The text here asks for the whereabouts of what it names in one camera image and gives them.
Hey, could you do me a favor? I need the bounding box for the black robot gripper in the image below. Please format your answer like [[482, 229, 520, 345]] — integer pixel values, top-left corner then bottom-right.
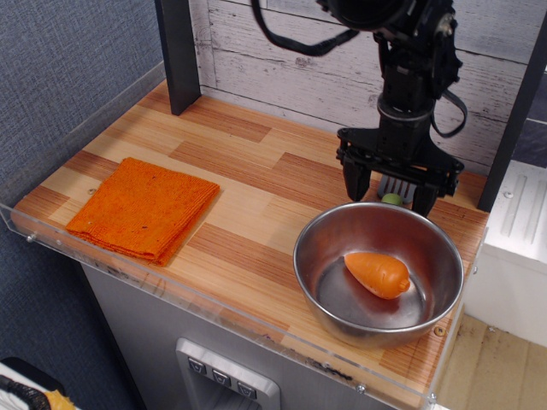
[[337, 108, 464, 217]]

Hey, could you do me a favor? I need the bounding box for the green handled grey spatula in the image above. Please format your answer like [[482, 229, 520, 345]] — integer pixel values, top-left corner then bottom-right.
[[377, 175, 416, 205]]

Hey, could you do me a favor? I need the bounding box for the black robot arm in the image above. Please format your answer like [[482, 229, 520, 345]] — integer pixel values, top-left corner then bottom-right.
[[251, 1, 467, 216]]

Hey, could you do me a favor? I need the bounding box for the silver metal bowl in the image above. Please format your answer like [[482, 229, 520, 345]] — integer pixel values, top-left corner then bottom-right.
[[293, 202, 464, 349]]

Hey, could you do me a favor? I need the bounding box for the orange plastic carrot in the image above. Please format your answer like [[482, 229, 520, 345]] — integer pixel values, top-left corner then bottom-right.
[[344, 252, 410, 300]]

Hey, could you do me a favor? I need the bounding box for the white ribbed side unit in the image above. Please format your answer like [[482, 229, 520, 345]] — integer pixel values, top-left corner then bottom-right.
[[463, 161, 546, 346]]

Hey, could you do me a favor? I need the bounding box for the folded orange cloth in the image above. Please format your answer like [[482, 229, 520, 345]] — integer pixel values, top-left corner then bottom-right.
[[67, 158, 221, 267]]

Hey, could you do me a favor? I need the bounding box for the silver dispenser button panel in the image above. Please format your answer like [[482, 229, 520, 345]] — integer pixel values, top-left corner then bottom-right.
[[175, 337, 281, 409]]

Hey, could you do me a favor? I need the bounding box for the grey toy fridge cabinet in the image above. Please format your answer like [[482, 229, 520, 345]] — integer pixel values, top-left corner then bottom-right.
[[83, 266, 386, 409]]

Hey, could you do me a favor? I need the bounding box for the clear acrylic table guard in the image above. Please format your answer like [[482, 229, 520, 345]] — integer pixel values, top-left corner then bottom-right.
[[0, 61, 491, 410]]

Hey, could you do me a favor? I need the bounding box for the dark right shelf post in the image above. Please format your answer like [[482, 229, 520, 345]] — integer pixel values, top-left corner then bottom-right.
[[477, 16, 546, 212]]

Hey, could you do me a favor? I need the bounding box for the dark shelf post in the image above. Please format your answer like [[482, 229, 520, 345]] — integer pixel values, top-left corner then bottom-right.
[[477, 16, 546, 212], [155, 0, 202, 115]]

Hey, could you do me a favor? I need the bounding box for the dark left shelf post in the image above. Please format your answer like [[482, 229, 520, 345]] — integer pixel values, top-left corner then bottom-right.
[[155, 0, 202, 115]]

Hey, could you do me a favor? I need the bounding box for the black braided cable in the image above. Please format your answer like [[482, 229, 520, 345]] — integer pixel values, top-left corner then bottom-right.
[[0, 375, 55, 410]]

